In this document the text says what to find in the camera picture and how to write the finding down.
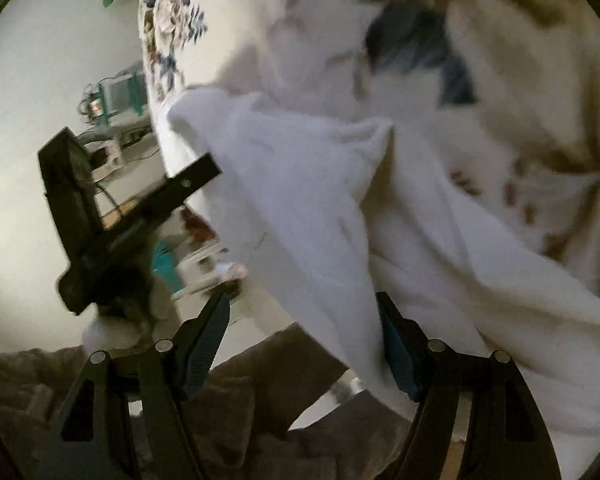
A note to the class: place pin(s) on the floral printed blanket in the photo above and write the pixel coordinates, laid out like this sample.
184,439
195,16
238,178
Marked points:
530,85

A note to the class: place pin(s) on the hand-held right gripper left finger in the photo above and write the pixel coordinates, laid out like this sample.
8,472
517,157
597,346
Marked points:
207,347

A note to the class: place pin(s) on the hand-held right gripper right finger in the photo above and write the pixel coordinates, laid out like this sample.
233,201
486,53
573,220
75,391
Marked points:
397,357

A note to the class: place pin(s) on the green framed cart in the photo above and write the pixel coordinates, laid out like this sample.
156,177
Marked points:
120,95

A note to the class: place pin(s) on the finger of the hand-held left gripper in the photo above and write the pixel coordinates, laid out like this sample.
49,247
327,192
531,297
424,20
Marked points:
190,175

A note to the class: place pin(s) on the brown cloth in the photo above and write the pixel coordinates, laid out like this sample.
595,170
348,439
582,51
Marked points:
260,390

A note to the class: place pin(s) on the white towel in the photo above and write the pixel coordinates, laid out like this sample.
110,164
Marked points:
305,200

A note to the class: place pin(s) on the teal box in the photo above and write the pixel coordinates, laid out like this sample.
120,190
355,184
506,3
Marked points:
162,265

